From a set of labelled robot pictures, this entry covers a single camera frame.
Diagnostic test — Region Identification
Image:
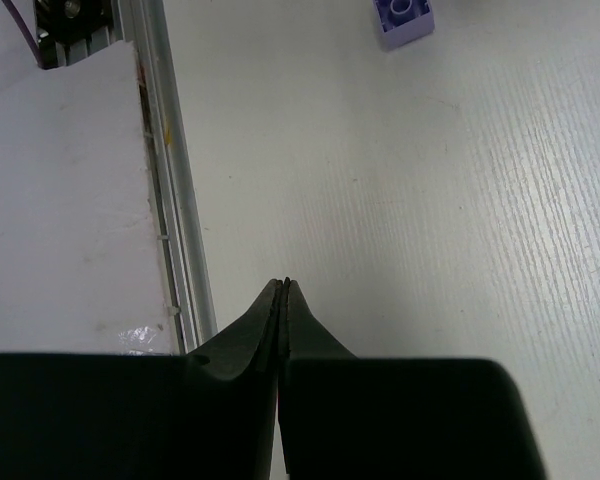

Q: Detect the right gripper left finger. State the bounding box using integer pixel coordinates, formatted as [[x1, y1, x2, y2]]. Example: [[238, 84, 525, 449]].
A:
[[185, 279, 283, 382]]

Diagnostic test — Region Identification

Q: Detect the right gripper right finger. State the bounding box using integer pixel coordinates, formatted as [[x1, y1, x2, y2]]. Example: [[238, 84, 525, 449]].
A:
[[278, 278, 356, 475]]

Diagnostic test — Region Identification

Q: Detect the purple upside-down lego brick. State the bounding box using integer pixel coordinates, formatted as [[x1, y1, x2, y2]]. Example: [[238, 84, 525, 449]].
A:
[[373, 0, 435, 51]]

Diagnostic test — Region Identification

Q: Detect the aluminium table front rail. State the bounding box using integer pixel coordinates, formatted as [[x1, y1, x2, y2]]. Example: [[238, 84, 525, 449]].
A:
[[112, 1, 217, 353]]

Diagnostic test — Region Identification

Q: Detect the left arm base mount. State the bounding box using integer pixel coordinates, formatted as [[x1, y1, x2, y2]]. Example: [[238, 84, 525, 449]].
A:
[[34, 0, 116, 70]]

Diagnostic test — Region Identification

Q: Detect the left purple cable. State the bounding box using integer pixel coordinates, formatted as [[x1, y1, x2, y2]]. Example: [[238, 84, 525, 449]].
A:
[[0, 0, 44, 69]]

